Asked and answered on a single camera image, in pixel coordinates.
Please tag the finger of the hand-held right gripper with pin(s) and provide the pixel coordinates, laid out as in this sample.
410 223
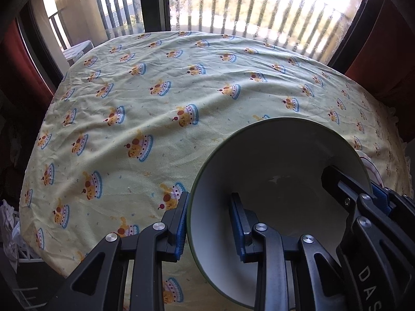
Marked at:
343 188
384 201

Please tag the red curtain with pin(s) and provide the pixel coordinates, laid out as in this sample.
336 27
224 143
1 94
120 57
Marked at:
19 64
389 55

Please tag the white floral bowl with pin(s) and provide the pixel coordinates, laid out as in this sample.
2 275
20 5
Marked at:
275 155

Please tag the dark window frame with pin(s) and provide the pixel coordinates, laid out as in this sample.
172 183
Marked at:
154 3

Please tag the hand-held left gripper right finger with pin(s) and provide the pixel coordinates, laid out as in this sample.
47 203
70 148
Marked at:
238 230

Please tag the dark balcony railing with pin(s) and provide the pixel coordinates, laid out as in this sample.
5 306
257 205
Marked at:
112 6

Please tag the white plastic chair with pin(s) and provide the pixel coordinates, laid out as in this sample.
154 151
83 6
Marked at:
77 50

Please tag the red floral white plate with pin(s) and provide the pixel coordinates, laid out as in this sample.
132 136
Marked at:
371 168

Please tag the white crumpled bag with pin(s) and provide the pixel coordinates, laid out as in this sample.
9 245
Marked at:
9 226

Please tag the yellow printed tablecloth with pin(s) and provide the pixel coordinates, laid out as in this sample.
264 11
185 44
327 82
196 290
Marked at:
129 103

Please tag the light balcony railing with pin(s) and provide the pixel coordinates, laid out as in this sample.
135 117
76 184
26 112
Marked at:
227 6

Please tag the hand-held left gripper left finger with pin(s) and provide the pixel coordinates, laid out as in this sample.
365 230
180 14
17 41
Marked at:
181 230

